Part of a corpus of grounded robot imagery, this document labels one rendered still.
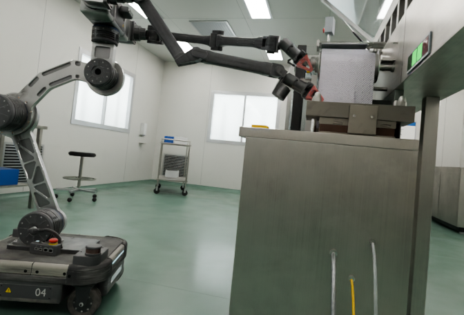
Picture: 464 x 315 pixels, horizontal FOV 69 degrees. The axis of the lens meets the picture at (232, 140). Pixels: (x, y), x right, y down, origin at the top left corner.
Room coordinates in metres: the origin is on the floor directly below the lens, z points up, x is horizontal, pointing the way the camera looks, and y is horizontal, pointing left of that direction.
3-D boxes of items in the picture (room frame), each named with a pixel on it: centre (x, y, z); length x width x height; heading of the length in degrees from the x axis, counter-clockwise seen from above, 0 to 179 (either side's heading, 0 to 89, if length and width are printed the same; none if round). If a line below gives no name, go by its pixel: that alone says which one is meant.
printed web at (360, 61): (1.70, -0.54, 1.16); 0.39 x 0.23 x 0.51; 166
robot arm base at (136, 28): (1.99, 0.61, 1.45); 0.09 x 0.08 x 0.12; 4
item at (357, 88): (1.51, -0.49, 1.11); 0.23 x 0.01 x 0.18; 76
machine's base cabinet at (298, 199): (2.50, -0.66, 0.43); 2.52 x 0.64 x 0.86; 166
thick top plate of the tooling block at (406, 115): (1.39, -0.50, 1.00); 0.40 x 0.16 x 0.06; 76
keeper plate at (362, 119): (1.29, -0.49, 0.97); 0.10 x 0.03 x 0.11; 76
